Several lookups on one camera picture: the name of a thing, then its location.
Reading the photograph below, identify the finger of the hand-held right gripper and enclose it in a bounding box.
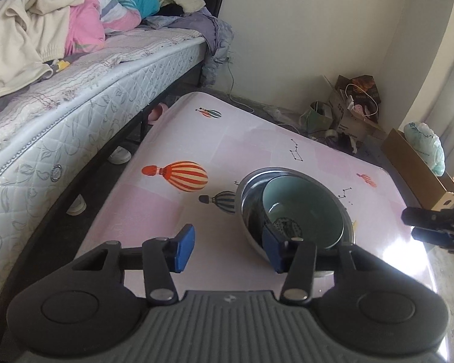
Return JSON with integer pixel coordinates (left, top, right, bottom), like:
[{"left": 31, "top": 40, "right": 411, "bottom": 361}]
[
  {"left": 401, "top": 202, "right": 454, "bottom": 235},
  {"left": 412, "top": 227, "right": 454, "bottom": 258}
]

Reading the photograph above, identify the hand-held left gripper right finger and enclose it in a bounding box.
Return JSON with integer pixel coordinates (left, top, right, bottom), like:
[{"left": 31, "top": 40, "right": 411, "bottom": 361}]
[{"left": 261, "top": 225, "right": 394, "bottom": 307}]

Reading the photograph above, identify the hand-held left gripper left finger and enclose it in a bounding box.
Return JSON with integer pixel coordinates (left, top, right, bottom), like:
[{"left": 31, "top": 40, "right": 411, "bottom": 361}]
[{"left": 71, "top": 224, "right": 196, "bottom": 308}]

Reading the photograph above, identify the small steel bowl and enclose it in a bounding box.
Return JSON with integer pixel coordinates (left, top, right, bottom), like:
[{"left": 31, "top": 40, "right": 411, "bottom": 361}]
[{"left": 236, "top": 167, "right": 356, "bottom": 278}]

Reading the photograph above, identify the teal ceramic bowl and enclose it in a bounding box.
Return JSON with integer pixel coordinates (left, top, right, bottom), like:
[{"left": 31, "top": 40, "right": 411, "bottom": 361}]
[{"left": 261, "top": 176, "right": 345, "bottom": 250}]

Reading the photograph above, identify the long flat cardboard box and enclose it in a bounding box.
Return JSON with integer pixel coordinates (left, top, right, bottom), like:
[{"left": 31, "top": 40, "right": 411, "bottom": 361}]
[{"left": 380, "top": 128, "right": 454, "bottom": 210}]

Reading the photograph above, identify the green plastic bag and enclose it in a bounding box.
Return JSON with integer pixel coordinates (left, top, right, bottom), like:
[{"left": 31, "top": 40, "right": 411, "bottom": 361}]
[{"left": 403, "top": 121, "right": 446, "bottom": 176}]

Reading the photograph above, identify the white shoe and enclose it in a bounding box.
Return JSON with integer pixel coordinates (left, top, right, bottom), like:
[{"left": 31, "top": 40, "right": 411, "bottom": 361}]
[
  {"left": 109, "top": 146, "right": 132, "bottom": 165},
  {"left": 66, "top": 195, "right": 87, "bottom": 216}
]

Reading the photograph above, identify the open cardboard box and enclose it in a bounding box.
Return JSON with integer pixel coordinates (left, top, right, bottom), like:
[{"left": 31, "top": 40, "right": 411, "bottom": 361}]
[{"left": 323, "top": 75, "right": 387, "bottom": 142}]

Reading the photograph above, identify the pink slipper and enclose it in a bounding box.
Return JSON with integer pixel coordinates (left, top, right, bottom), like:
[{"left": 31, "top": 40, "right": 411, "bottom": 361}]
[{"left": 148, "top": 104, "right": 171, "bottom": 123}]

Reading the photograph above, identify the green paper bag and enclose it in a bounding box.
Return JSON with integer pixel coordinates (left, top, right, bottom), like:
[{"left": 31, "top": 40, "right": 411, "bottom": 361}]
[{"left": 301, "top": 100, "right": 334, "bottom": 133}]

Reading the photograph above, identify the dark brown bag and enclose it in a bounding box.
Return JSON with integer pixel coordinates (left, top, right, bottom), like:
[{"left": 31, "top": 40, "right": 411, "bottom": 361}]
[{"left": 337, "top": 75, "right": 382, "bottom": 116}]

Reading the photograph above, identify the cream curtain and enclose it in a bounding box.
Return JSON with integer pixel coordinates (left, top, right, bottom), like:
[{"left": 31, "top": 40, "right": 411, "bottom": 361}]
[{"left": 409, "top": 0, "right": 454, "bottom": 148}]

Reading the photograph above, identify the purple grey blanket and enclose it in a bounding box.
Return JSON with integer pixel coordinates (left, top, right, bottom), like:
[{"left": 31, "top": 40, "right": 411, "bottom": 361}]
[{"left": 142, "top": 8, "right": 235, "bottom": 86}]

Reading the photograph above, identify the black cloth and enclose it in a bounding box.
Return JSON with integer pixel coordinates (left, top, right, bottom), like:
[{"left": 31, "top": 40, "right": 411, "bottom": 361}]
[{"left": 160, "top": 5, "right": 186, "bottom": 18}]

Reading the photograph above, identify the pile of clothes and bedding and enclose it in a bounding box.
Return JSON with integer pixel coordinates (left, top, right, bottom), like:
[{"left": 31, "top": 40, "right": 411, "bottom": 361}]
[{"left": 0, "top": 0, "right": 142, "bottom": 55}]

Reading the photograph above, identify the cream pillow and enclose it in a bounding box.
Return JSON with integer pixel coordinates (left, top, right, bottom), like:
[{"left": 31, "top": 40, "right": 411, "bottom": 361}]
[{"left": 157, "top": 0, "right": 207, "bottom": 13}]

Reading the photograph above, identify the cream garment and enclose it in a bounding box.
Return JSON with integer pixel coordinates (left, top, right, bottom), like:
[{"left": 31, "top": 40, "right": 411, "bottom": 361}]
[{"left": 0, "top": 0, "right": 86, "bottom": 103}]

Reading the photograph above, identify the white cable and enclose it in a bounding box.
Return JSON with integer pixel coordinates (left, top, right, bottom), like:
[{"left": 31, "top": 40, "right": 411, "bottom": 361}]
[{"left": 227, "top": 60, "right": 258, "bottom": 112}]

